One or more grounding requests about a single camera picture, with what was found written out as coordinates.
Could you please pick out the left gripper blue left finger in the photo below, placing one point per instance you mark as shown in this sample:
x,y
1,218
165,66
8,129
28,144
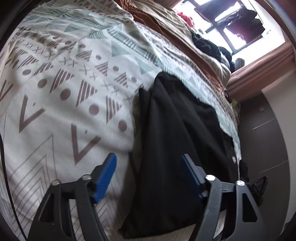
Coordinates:
x,y
101,177

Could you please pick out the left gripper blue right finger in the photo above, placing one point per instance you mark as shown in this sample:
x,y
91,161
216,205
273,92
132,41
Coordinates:
x,y
195,178

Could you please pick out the black button-up shirt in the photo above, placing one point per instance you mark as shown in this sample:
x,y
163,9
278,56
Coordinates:
x,y
174,123

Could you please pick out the dark crumpled clothes pile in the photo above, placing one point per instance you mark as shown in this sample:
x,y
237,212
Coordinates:
x,y
206,46

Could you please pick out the right pink curtain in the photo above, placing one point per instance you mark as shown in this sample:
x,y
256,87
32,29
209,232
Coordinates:
x,y
249,80

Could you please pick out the patterned white geometric blanket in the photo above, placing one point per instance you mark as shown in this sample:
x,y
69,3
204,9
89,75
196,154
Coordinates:
x,y
70,76

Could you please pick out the dark pillow by window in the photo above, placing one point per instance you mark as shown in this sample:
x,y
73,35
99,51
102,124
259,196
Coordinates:
x,y
226,59

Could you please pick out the red garment by window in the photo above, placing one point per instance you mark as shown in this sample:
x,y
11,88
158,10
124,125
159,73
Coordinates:
x,y
187,19

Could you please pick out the hanging dark jacket right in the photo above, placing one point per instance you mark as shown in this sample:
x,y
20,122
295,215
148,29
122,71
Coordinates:
x,y
245,24

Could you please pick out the hanging dark jacket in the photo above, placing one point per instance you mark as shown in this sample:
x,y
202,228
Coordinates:
x,y
214,8
245,24

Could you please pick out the beige brown duvet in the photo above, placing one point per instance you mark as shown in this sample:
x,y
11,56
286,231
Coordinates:
x,y
173,27

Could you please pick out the hanging dark jacket left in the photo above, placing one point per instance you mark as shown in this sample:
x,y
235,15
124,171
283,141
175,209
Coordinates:
x,y
214,8

